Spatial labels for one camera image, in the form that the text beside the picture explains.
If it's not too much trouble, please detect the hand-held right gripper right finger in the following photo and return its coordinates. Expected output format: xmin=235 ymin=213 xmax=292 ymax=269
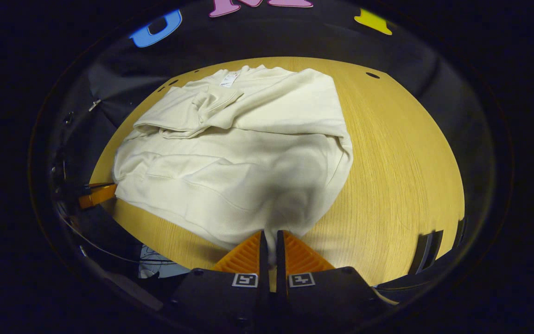
xmin=275 ymin=230 xmax=379 ymax=325

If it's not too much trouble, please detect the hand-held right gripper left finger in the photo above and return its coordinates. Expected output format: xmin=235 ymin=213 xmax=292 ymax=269
xmin=169 ymin=230 xmax=270 ymax=328

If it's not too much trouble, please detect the cream sweatshirt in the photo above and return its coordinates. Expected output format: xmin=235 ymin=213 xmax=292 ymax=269
xmin=112 ymin=65 xmax=354 ymax=265

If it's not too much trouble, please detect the pale printed fabric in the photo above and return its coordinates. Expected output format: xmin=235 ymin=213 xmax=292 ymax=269
xmin=138 ymin=244 xmax=191 ymax=279

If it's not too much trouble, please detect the black backdrop cloth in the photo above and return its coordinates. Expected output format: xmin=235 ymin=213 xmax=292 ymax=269
xmin=54 ymin=0 xmax=495 ymax=260

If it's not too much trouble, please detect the thin black cable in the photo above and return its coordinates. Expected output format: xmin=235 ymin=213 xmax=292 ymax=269
xmin=58 ymin=211 xmax=177 ymax=266

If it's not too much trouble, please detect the black slatted frame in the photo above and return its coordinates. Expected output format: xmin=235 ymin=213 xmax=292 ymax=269
xmin=408 ymin=218 xmax=465 ymax=275

